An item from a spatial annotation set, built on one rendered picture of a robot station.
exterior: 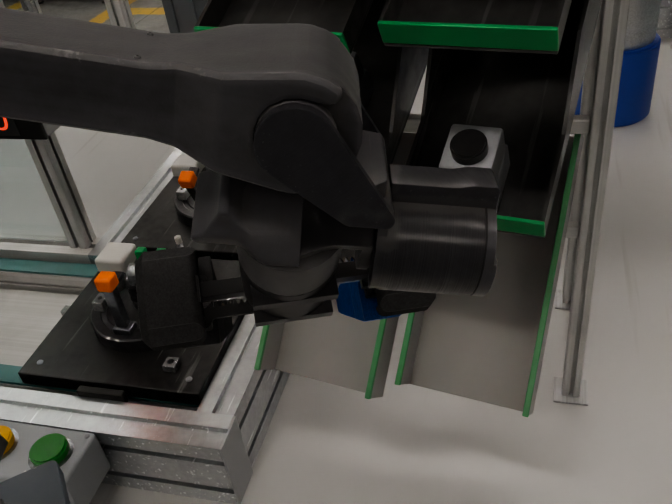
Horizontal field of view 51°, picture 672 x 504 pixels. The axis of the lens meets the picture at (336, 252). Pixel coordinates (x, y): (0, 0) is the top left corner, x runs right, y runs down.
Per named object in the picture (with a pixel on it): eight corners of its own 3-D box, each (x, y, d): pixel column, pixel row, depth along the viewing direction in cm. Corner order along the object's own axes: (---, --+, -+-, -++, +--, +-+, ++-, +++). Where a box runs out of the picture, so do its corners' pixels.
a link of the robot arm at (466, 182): (254, 104, 28) (546, 128, 29) (268, 31, 35) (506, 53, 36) (248, 316, 35) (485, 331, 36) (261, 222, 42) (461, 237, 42)
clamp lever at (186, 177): (209, 212, 104) (189, 181, 98) (196, 211, 105) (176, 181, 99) (215, 192, 106) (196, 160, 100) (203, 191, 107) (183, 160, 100)
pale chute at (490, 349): (533, 414, 70) (527, 417, 66) (406, 383, 75) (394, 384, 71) (585, 137, 72) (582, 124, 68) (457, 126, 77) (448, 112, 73)
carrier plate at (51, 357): (202, 406, 81) (197, 393, 79) (23, 384, 87) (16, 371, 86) (268, 273, 99) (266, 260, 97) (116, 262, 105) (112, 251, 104)
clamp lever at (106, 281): (127, 330, 85) (107, 281, 80) (112, 329, 85) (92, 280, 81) (140, 310, 88) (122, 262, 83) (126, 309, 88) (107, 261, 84)
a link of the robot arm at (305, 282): (182, 249, 31) (388, 263, 32) (196, 134, 33) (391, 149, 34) (198, 290, 38) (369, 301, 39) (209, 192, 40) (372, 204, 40)
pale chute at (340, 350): (383, 397, 74) (369, 399, 70) (272, 369, 79) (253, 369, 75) (436, 136, 76) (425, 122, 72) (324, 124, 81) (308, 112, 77)
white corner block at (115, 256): (129, 284, 101) (121, 262, 98) (101, 282, 102) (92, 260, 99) (144, 264, 104) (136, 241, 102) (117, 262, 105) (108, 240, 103)
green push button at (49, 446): (59, 477, 75) (53, 465, 74) (27, 471, 76) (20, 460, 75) (79, 446, 78) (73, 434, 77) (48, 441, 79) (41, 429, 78)
